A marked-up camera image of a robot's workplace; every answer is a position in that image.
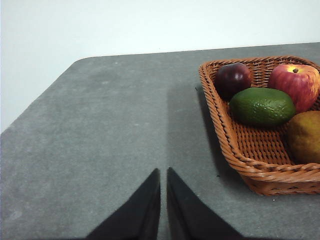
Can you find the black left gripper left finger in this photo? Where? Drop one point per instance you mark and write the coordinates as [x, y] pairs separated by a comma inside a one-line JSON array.
[[140, 217]]

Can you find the green avocado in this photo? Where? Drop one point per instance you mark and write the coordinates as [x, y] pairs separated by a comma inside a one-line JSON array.
[[262, 107]]

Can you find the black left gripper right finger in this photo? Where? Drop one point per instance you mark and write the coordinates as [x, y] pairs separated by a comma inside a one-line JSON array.
[[187, 217]]

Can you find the brown yellow kiwifruit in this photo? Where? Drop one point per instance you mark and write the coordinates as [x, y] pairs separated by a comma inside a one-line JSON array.
[[306, 137]]

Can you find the red yellow apple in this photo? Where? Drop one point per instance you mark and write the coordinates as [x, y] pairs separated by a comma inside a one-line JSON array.
[[295, 87]]

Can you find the brown wicker basket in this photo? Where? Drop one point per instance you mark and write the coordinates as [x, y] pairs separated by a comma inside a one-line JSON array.
[[262, 172]]

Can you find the dark purple plum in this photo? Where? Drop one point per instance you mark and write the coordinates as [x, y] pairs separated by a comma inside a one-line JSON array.
[[232, 78]]

